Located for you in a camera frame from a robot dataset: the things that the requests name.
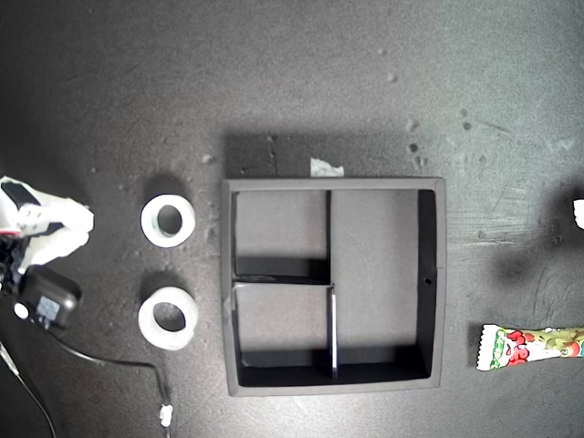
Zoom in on white tape roll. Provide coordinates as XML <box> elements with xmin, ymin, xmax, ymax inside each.
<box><xmin>140</xmin><ymin>193</ymin><xmax>197</xmax><ymax>249</ymax></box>
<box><xmin>137</xmin><ymin>286</ymin><xmax>198</xmax><ymax>351</ymax></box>

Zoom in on snack bar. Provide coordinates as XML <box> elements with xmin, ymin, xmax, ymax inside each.
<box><xmin>474</xmin><ymin>322</ymin><xmax>584</xmax><ymax>371</ymax></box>

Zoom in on black tray with wells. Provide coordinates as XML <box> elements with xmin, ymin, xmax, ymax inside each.
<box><xmin>220</xmin><ymin>176</ymin><xmax>446</xmax><ymax>397</ymax></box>

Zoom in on small white tape scrap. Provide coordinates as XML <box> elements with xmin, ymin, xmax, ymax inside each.
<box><xmin>309</xmin><ymin>157</ymin><xmax>344</xmax><ymax>178</ymax></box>

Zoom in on black camera cable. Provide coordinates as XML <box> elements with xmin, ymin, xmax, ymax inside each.
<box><xmin>47</xmin><ymin>326</ymin><xmax>174</xmax><ymax>438</ymax></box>

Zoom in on thin grey wire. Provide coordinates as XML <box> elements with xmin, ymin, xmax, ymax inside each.
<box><xmin>0</xmin><ymin>341</ymin><xmax>58</xmax><ymax>438</ymax></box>

